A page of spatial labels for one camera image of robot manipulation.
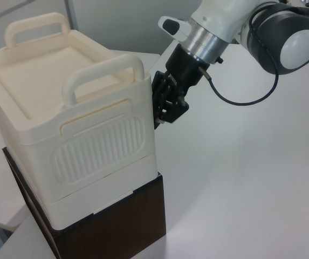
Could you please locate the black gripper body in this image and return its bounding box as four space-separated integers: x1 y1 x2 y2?
166 44 209 95

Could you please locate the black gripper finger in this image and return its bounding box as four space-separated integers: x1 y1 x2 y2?
152 70 171 130
162 88 190 125

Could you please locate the cream plastic cabinet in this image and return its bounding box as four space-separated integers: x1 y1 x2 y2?
0 12 159 231

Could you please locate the dark brown wooden box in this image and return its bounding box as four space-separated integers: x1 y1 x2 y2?
2 147 167 259

